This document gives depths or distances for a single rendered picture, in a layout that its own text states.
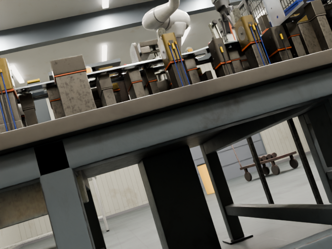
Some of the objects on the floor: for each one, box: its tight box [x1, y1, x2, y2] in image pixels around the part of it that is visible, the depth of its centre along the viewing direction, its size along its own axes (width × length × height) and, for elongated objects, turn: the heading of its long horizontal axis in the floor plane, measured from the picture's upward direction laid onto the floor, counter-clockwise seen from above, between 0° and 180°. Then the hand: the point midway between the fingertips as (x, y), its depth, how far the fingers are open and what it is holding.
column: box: [137, 146, 221, 249], centre depth 234 cm, size 31×31×66 cm
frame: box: [0, 66, 332, 249], centre depth 167 cm, size 256×161×66 cm, turn 38°
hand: (234, 38), depth 181 cm, fingers open, 6 cm apart
